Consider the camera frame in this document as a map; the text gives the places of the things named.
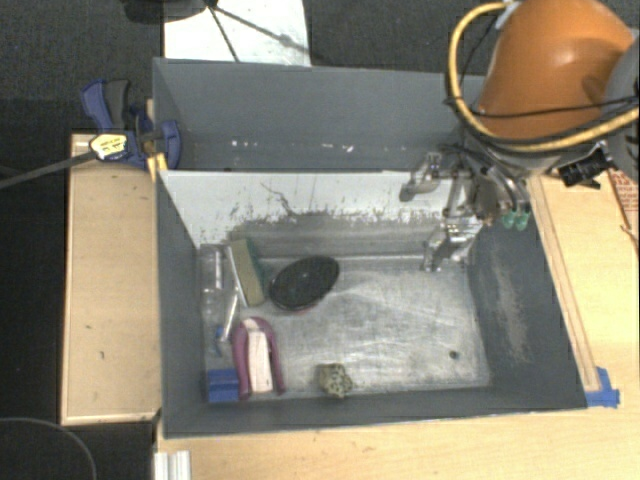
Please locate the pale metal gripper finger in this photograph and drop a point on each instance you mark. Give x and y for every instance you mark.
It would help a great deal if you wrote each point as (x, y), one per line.
(428, 168)
(450, 245)

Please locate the grey metal bin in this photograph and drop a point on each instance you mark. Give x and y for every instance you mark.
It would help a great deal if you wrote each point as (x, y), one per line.
(390, 318)

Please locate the black round dish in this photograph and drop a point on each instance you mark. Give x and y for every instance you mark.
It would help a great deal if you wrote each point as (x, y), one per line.
(304, 283)

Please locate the yellow spotted lump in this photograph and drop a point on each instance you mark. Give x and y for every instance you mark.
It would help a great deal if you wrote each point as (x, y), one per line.
(334, 380)

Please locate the green and yellow sponge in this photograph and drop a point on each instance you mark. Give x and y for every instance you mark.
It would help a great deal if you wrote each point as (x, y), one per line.
(248, 273)

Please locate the clear plastic bottle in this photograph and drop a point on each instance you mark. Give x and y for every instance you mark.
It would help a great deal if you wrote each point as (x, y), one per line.
(216, 288)

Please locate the blue block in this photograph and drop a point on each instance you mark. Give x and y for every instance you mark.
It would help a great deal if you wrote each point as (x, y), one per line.
(222, 385)

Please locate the pale wood board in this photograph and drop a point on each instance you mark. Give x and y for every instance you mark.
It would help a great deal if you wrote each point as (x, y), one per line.
(110, 288)

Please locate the black cylinder on white bracket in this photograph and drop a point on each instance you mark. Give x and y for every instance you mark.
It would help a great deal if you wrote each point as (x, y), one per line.
(582, 168)

